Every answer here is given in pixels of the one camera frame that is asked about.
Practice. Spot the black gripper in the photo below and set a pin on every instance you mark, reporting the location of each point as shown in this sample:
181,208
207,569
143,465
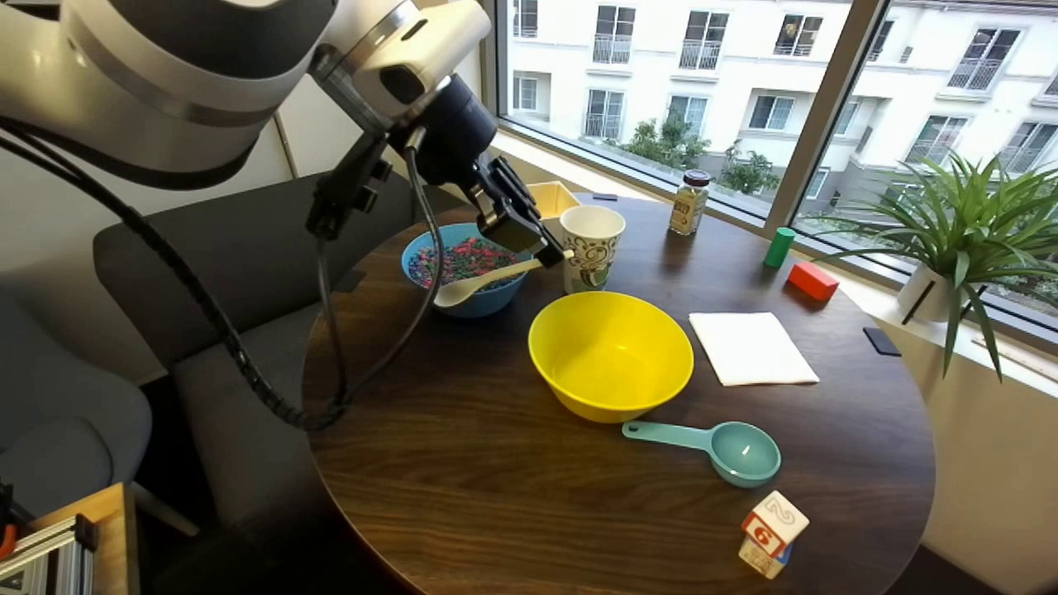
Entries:
458,126

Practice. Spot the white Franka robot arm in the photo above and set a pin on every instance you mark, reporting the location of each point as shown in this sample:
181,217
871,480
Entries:
168,77

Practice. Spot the printed paper cup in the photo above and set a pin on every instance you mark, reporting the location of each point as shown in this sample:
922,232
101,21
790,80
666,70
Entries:
593,260

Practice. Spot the blue bowl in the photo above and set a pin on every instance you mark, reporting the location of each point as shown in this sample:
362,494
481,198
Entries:
483,300

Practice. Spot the yellow bowl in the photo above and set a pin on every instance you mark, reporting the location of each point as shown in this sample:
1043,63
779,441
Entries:
611,359

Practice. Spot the teal measuring scoop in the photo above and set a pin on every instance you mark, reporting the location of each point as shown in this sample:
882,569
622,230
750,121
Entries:
739,449

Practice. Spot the white wooden box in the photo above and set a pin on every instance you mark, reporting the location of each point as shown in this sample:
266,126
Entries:
550,198

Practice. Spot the colourful beads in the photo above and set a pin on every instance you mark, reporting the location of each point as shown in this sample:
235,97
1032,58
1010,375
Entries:
458,260

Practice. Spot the green block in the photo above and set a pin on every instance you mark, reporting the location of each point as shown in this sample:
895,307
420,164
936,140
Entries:
779,249

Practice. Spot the white paper napkin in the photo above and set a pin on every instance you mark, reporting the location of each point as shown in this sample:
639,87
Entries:
753,347

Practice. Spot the red block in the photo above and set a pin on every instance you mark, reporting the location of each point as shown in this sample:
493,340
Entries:
812,282

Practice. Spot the dark grey sofa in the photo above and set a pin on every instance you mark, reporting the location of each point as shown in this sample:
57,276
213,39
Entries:
242,441

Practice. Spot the black table edge pad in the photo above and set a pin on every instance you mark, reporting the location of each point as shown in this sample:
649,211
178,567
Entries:
882,340

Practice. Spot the small white printed cube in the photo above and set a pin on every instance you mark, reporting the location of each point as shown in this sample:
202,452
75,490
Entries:
771,532

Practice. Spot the white plant pot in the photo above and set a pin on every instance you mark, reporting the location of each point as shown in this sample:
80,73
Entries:
922,299

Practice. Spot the green potted plant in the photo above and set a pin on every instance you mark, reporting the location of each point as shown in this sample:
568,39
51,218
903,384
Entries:
970,218

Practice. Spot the grey chair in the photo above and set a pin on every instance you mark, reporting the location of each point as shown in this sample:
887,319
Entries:
68,417

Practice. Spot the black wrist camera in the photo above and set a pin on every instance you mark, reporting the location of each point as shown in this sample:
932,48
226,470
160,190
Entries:
348,186

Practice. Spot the grey window frame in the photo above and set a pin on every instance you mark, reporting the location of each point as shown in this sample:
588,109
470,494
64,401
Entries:
820,109

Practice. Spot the aluminium frame stand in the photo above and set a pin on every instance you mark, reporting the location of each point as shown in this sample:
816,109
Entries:
56,551

